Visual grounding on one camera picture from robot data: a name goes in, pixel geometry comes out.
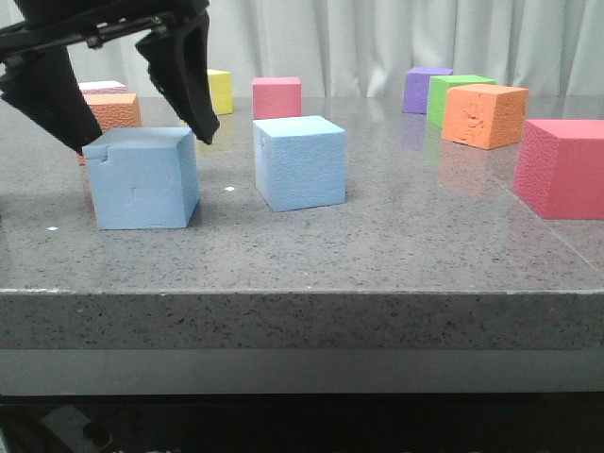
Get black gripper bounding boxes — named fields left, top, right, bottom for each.
left=1, top=0, right=220, bottom=154

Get green foam cube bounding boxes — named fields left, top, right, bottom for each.
left=427, top=75, right=497, bottom=127

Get purple foam cube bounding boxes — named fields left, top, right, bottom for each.
left=402, top=67, right=454, bottom=114

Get right orange foam cube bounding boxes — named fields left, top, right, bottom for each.
left=442, top=84, right=529, bottom=150

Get yellow foam cube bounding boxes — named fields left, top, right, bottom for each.
left=207, top=69, right=234, bottom=115

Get pink foam cube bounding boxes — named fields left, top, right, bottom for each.
left=78, top=80, right=128, bottom=94

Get small red foam cube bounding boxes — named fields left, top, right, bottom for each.
left=252, top=76, right=302, bottom=120

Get orange foam cube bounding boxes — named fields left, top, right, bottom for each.
left=84, top=92, right=143, bottom=133
left=442, top=84, right=529, bottom=150

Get large red foam cube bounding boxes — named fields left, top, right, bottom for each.
left=512, top=119, right=603, bottom=220

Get notched light blue foam cube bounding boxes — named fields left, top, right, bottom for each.
left=83, top=127, right=200, bottom=229

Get left orange foam cube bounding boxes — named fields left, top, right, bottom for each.
left=84, top=92, right=143, bottom=133

